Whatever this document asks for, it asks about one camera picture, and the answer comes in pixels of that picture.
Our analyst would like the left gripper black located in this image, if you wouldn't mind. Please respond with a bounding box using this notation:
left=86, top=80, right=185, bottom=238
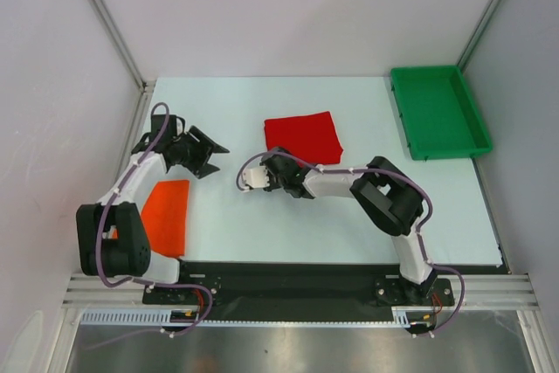
left=171, top=127, right=228, bottom=179

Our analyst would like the red t-shirt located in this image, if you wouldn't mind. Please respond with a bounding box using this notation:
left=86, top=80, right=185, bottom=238
left=264, top=111, right=343, bottom=165

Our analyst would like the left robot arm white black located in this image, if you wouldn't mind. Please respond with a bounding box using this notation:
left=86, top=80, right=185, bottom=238
left=76, top=114, right=230, bottom=303

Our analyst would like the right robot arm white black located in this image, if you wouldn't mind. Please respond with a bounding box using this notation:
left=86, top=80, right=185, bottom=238
left=260, top=148, right=437, bottom=304

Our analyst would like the orange folded t-shirt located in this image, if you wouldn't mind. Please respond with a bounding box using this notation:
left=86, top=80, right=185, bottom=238
left=141, top=180, right=190, bottom=259

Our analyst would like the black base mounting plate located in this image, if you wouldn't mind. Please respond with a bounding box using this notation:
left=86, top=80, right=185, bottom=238
left=140, top=262, right=505, bottom=323

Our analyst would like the green plastic tray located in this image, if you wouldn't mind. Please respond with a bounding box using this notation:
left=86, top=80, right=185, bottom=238
left=390, top=66, right=493, bottom=161

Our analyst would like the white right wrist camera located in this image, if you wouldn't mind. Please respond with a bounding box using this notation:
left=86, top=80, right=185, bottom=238
left=240, top=165, right=270, bottom=191

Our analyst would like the aluminium frame rail left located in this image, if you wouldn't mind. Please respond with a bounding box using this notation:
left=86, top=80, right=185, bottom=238
left=87, top=0, right=148, bottom=174

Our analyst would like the white slotted cable duct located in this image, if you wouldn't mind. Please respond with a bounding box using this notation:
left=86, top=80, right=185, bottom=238
left=80, top=308, right=199, bottom=327

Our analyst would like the aluminium front rail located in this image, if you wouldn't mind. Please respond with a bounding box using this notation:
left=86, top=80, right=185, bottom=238
left=62, top=274, right=539, bottom=311

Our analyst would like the aluminium frame post right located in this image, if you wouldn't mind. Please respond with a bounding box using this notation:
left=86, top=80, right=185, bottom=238
left=457, top=0, right=504, bottom=72

